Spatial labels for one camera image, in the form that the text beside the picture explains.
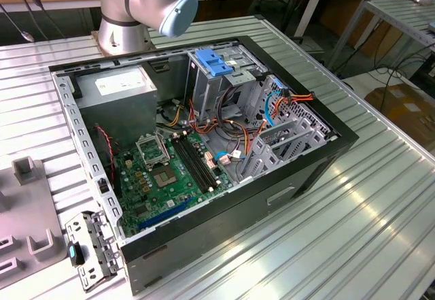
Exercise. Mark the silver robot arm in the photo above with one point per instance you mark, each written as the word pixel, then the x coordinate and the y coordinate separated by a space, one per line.
pixel 119 14

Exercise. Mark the grey metal disk bay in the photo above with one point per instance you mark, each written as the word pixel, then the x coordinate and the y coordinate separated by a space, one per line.
pixel 261 150

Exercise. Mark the black RAM slot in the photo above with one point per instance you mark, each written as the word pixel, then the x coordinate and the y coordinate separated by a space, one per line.
pixel 202 160
pixel 197 162
pixel 193 164
pixel 188 165

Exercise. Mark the grey metal drive cage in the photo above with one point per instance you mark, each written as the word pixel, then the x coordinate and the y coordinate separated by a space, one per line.
pixel 210 92

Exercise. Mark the CPU socket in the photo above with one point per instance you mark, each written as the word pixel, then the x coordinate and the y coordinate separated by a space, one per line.
pixel 164 177

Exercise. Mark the blue plastic drive latch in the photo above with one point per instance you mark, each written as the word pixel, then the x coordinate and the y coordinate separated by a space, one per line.
pixel 210 62

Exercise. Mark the green motherboard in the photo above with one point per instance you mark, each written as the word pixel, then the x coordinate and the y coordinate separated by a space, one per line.
pixel 159 198

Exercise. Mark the black open PC case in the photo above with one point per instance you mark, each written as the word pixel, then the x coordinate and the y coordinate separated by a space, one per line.
pixel 221 225

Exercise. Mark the blue expansion slot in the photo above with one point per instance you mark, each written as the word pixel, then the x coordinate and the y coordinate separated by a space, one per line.
pixel 166 213

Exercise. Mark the grey power supply box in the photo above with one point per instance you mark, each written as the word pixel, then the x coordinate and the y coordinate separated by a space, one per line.
pixel 119 109

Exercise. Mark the black latch with blue face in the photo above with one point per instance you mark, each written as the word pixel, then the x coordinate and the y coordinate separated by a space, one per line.
pixel 73 254

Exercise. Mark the large cardboard box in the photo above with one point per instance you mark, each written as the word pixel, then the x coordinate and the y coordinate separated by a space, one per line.
pixel 408 109

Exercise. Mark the grey part rack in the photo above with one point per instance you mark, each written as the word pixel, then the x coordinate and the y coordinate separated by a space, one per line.
pixel 30 204

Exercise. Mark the metal slat side table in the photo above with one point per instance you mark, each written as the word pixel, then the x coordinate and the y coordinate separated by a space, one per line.
pixel 401 14

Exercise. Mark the metal slot retainer bracket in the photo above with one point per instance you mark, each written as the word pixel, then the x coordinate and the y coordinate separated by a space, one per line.
pixel 96 235

